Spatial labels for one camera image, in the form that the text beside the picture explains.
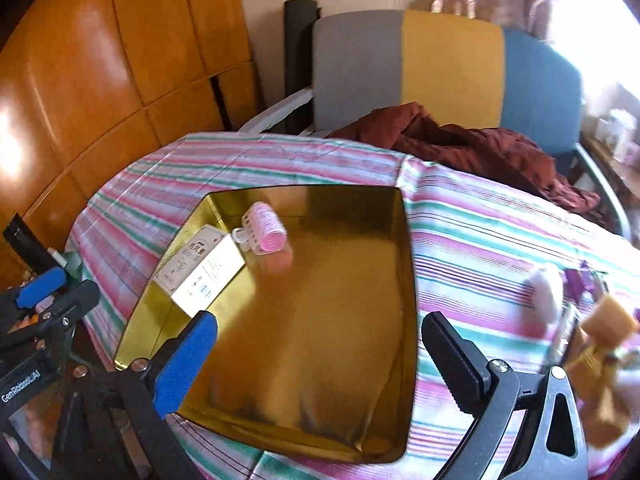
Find white medicine carton box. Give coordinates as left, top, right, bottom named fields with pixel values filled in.
left=153, top=224, right=245, bottom=318

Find gold rectangular tin box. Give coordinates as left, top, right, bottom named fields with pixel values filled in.
left=113, top=184, right=420, bottom=464

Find black rolled mat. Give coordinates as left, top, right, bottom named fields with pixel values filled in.
left=282, top=0, right=321, bottom=137

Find grey yellow blue armchair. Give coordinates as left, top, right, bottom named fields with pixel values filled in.
left=241, top=10, right=631, bottom=238

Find white product boxes on desk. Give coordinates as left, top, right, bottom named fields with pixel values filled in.
left=594, top=108, right=638, bottom=162

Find orange wooden wall panel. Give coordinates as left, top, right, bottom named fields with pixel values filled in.
left=1, top=0, right=264, bottom=249

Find purple origami paper piece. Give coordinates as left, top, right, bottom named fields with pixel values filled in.
left=564, top=260, right=608, bottom=304

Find striped pink green bedsheet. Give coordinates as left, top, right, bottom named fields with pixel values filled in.
left=64, top=131, right=640, bottom=480

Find maroon crumpled cloth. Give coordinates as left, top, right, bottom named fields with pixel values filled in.
left=330, top=102, right=601, bottom=214

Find yellow knitted hat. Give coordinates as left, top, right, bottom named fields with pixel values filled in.
left=565, top=342, right=631, bottom=450

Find pink hair roller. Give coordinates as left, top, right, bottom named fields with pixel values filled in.
left=231, top=202, right=288, bottom=256

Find wooden side desk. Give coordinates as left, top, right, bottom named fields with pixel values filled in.
left=580, top=133, right=639, bottom=207

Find white fluffy puff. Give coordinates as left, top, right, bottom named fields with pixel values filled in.
left=527, top=263, right=564, bottom=324

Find yellow cube sponge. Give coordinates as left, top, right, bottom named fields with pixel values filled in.
left=580, top=294, right=639, bottom=349

